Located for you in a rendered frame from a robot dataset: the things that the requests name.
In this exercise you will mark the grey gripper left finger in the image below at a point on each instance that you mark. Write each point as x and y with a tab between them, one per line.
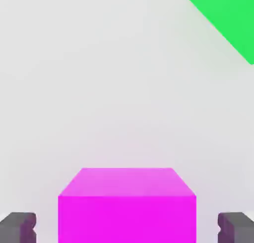
13	228

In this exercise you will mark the small magenta cube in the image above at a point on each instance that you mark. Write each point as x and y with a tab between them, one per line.
127	217

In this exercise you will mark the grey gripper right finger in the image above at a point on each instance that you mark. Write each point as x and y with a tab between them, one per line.
239	228

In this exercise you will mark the large green box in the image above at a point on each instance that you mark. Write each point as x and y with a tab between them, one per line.
230	14

